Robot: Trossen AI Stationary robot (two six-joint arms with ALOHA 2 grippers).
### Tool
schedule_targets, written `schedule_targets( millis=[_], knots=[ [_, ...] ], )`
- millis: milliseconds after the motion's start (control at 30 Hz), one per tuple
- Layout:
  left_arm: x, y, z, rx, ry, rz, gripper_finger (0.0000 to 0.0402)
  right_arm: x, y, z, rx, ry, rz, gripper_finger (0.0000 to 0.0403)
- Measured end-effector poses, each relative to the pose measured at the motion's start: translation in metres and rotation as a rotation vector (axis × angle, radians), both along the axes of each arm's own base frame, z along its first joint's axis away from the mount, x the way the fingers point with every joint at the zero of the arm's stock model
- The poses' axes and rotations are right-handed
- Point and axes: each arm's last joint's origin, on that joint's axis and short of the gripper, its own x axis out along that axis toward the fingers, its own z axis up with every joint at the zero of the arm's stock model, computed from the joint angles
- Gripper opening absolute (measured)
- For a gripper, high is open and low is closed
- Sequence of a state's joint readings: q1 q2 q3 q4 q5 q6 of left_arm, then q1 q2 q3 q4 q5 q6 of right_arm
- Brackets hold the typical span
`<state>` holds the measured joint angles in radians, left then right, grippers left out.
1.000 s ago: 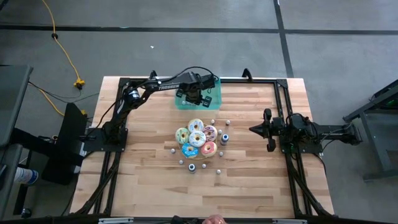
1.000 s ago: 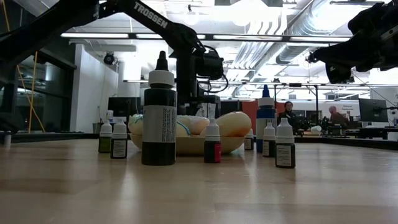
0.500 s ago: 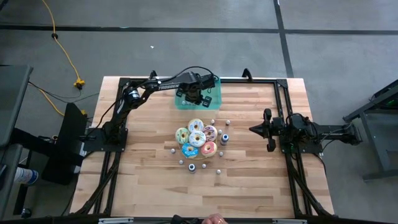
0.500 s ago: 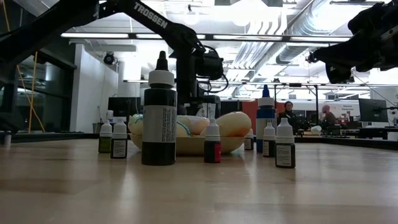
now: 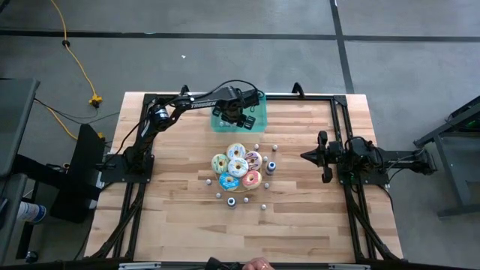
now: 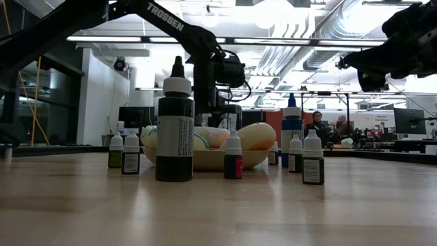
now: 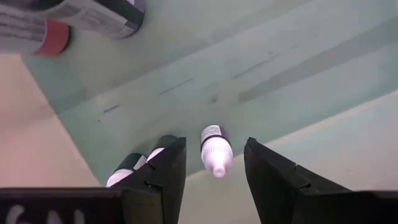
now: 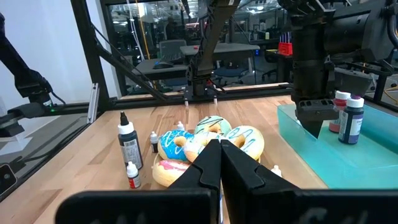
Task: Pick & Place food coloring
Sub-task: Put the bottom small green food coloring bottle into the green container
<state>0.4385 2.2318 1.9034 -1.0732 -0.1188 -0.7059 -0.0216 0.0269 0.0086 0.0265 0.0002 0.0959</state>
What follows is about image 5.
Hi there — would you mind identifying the blue frosted donut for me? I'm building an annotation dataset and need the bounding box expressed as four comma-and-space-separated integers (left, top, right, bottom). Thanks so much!
218, 172, 241, 192

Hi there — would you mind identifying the donut with purple stripes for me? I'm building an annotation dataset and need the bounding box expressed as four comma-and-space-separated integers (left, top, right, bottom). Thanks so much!
244, 151, 263, 172

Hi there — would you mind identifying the green donut with black stripes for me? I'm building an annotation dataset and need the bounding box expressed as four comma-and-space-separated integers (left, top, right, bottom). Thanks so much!
211, 153, 230, 175

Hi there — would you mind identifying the yellow extension cable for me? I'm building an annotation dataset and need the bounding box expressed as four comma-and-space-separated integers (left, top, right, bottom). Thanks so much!
49, 0, 104, 109

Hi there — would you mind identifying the grey side desk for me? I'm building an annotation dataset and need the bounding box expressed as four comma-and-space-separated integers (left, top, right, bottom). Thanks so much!
0, 77, 41, 263

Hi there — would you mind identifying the black aluminium table frame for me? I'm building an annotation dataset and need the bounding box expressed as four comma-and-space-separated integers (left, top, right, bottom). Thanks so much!
84, 82, 404, 263

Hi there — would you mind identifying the pink frosted donut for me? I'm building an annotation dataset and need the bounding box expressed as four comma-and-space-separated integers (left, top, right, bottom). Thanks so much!
241, 169, 263, 191

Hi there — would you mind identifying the silver metal bracket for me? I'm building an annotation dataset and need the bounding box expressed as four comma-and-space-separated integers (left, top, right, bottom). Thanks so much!
328, 263, 372, 270
118, 262, 162, 270

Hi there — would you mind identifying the white and blue can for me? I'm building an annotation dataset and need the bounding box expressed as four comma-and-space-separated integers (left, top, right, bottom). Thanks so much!
16, 200, 48, 225

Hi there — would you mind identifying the plate of colourful donuts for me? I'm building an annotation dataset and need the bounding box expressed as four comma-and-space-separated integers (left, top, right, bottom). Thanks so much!
212, 148, 264, 194

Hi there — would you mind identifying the person's hand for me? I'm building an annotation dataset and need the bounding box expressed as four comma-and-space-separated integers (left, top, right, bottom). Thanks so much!
241, 256, 277, 270

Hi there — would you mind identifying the white donut with blue stripes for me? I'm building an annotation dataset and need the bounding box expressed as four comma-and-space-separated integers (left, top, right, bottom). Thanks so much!
226, 142, 247, 161

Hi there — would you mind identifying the black control box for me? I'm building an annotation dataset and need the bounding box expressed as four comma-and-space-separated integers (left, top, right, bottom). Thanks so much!
49, 123, 107, 225

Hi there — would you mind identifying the short yellow floor cable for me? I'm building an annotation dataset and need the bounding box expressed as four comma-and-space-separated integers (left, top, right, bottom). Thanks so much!
46, 107, 79, 141

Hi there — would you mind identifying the white donut with blue patches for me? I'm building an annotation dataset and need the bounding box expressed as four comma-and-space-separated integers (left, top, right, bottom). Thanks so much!
227, 157, 250, 179

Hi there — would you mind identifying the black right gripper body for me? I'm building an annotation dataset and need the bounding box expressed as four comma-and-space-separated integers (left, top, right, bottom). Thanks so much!
317, 130, 344, 185

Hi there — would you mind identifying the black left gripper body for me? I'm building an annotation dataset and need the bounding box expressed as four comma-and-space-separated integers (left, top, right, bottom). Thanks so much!
212, 86, 262, 125

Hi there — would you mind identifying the teal plastic tray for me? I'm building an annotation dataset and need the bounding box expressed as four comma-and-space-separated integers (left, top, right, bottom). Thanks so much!
209, 92, 268, 134

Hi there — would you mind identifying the dark metal table frame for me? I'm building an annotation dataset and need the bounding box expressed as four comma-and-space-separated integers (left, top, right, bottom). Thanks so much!
413, 95, 480, 219

